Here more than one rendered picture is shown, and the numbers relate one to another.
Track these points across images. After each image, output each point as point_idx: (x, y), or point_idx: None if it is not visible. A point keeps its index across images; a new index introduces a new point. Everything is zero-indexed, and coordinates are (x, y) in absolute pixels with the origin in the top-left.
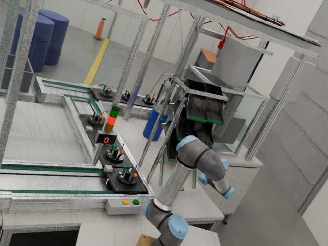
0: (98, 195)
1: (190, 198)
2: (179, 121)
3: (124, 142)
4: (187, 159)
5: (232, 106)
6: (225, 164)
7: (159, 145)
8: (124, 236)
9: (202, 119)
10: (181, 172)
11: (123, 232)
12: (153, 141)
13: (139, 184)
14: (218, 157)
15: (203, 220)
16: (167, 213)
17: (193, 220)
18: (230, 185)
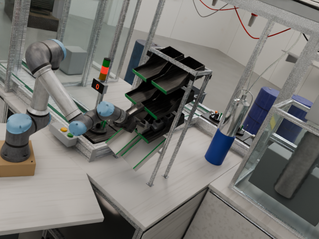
0: (58, 116)
1: (142, 192)
2: (149, 89)
3: (172, 142)
4: None
5: (303, 150)
6: (103, 106)
7: (207, 166)
8: (35, 145)
9: (142, 76)
10: None
11: (40, 145)
12: (206, 161)
13: (98, 136)
14: (37, 49)
15: (123, 212)
16: (28, 113)
17: (109, 198)
18: (81, 121)
